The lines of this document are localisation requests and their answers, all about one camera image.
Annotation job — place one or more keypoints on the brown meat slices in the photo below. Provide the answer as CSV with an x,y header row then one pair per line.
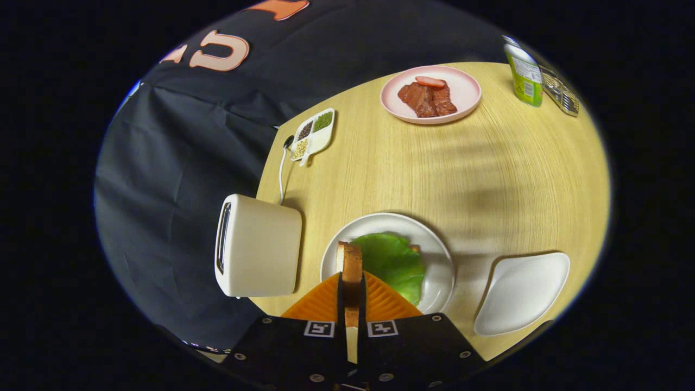
x,y
426,100

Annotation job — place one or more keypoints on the pile of yellow soybeans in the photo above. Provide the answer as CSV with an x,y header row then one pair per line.
x,y
300,148

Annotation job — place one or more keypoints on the cream white toaster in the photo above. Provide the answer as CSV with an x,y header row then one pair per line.
x,y
260,244

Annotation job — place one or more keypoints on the red sausage slice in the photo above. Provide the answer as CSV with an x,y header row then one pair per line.
x,y
430,82

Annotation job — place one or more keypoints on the round white plate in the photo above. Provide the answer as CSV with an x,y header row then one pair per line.
x,y
440,271

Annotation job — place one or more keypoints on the pile of green beans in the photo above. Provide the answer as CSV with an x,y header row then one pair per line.
x,y
323,120

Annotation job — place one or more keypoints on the pile of dark beans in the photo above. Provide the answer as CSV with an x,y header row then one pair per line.
x,y
305,130

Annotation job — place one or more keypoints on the green label metal bottle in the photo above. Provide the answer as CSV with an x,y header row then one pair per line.
x,y
526,81

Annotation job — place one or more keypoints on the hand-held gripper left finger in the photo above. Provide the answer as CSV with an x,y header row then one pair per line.
x,y
288,353

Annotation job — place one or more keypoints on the white divided tray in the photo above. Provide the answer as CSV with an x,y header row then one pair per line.
x,y
321,140

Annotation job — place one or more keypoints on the pink plate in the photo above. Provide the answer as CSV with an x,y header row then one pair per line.
x,y
467,92

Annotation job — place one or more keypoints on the white square plate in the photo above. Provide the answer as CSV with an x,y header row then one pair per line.
x,y
521,293

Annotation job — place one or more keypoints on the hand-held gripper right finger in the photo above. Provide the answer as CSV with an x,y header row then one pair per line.
x,y
423,353

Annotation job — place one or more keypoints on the toasted bread slice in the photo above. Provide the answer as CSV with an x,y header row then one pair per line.
x,y
352,266

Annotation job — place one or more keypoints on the green lettuce leaf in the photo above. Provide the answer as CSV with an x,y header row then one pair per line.
x,y
393,260

